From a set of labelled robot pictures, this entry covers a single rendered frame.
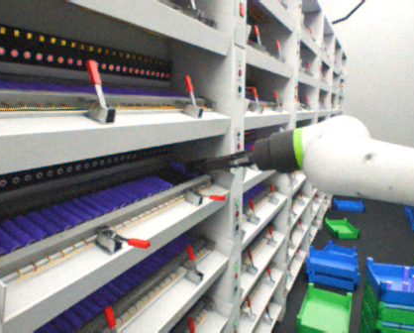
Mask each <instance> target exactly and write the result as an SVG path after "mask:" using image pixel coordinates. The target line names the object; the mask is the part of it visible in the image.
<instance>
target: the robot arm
mask: <svg viewBox="0 0 414 333"><path fill-rule="evenodd" d="M254 164H256V166H257V168H258V170H260V171H267V170H276V171H277V172H281V173H283V174H285V173H286V174H287V178H288V179H290V178H292V176H291V173H292V172H295V171H296V170H304V174H305V176H306V178H307V179H308V181H309V182H310V184H311V185H313V186H314V187H315V188H317V189H319V190H320V191H323V192H325V193H329V194H334V195H341V196H353V197H358V198H368V199H373V200H381V201H386V202H393V203H397V204H405V205H408V206H414V148H406V147H403V146H399V145H393V144H390V143H384V142H382V141H376V140H373V139H371V138H370V134H369V132H368V129H367V128H366V126H365V125H364V124H363V123H362V122H361V121H359V120H357V119H356V118H354V117H350V116H344V115H343V116H336V117H331V118H330V119H327V120H325V121H324V122H321V123H319V124H314V125H312V126H307V127H304V128H297V129H294V130H287V131H284V132H283V130H282V128H279V132H276V133H273V134H272V135H271V136H270V138H265V139H261V140H257V141H256V142H255V143H254V145H253V149H246V150H244V151H239V152H237V153H235V154H231V155H228V156H219V158H213V159H212V158H205V159H204V160H195V161H191V162H187V163H184V167H185V170H186V174H189V173H194V172H201V171H210V170H218V169H223V168H238V167H250V166H252V165H254Z"/></svg>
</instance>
